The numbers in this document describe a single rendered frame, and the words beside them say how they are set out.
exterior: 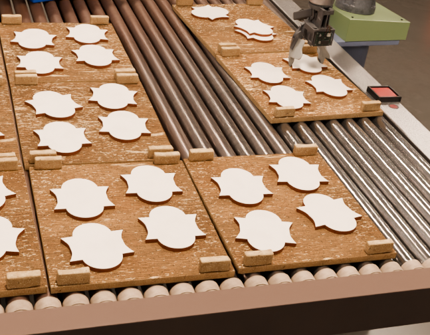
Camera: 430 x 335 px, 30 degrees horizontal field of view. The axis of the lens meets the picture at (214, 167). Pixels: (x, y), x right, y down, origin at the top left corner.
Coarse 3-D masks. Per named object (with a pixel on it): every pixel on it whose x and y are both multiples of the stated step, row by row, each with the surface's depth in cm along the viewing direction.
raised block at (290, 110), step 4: (276, 108) 209; (280, 108) 209; (284, 108) 210; (288, 108) 210; (292, 108) 210; (276, 112) 209; (280, 112) 209; (284, 112) 210; (288, 112) 211; (292, 112) 211; (276, 116) 210; (280, 116) 210
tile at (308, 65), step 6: (282, 60) 243; (294, 60) 242; (300, 60) 243; (306, 60) 244; (312, 60) 244; (294, 66) 238; (300, 66) 239; (306, 66) 240; (312, 66) 240; (318, 66) 241; (324, 66) 242; (306, 72) 237; (312, 72) 237; (318, 72) 238
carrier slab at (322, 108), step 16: (224, 64) 236; (240, 64) 237; (272, 64) 240; (240, 80) 227; (256, 80) 228; (288, 80) 231; (304, 80) 233; (256, 96) 219; (304, 96) 224; (320, 96) 225; (352, 96) 228; (272, 112) 212; (304, 112) 215; (320, 112) 216; (336, 112) 217; (352, 112) 219; (368, 112) 220
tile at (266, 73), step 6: (252, 66) 234; (258, 66) 235; (264, 66) 235; (270, 66) 236; (252, 72) 231; (258, 72) 231; (264, 72) 232; (270, 72) 232; (276, 72) 233; (282, 72) 233; (252, 78) 228; (258, 78) 229; (264, 78) 228; (270, 78) 229; (276, 78) 229; (282, 78) 230; (288, 78) 231; (270, 84) 227; (276, 84) 227
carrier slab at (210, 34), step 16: (192, 16) 266; (240, 16) 272; (256, 16) 274; (272, 16) 276; (192, 32) 258; (208, 32) 256; (224, 32) 258; (272, 32) 263; (288, 32) 265; (208, 48) 247; (256, 48) 249; (272, 48) 251; (288, 48) 253
